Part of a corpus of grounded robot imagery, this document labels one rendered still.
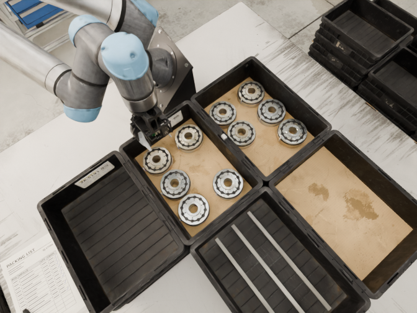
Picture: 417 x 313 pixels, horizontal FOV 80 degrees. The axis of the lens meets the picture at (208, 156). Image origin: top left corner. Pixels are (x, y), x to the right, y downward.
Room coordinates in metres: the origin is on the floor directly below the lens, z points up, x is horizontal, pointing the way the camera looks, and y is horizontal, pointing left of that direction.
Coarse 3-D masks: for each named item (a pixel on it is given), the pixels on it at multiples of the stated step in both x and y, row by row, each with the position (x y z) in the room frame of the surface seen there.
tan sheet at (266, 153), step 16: (224, 96) 0.57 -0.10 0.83; (208, 112) 0.51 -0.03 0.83; (240, 112) 0.49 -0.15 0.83; (256, 112) 0.47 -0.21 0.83; (272, 112) 0.46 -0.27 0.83; (256, 128) 0.41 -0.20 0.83; (272, 128) 0.40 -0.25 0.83; (256, 144) 0.34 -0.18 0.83; (272, 144) 0.33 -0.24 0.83; (304, 144) 0.31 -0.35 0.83; (256, 160) 0.28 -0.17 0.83; (272, 160) 0.27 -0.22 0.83
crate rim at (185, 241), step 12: (180, 108) 0.49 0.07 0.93; (192, 108) 0.48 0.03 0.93; (204, 120) 0.42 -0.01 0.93; (216, 132) 0.37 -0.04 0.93; (228, 144) 0.32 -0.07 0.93; (240, 156) 0.27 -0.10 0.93; (132, 168) 0.29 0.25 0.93; (144, 180) 0.25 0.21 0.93; (252, 192) 0.15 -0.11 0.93; (156, 204) 0.16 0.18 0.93; (240, 204) 0.12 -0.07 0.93; (168, 216) 0.13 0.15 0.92; (204, 228) 0.07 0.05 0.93; (192, 240) 0.04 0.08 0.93
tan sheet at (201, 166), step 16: (160, 144) 0.41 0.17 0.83; (208, 144) 0.38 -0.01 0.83; (176, 160) 0.33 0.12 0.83; (192, 160) 0.32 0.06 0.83; (208, 160) 0.31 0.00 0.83; (224, 160) 0.30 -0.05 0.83; (160, 176) 0.28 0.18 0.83; (192, 176) 0.26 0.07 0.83; (208, 176) 0.25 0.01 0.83; (160, 192) 0.23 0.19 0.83; (192, 192) 0.21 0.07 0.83; (208, 192) 0.20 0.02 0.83; (176, 208) 0.16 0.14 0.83; (192, 208) 0.15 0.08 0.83; (224, 208) 0.14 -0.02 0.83
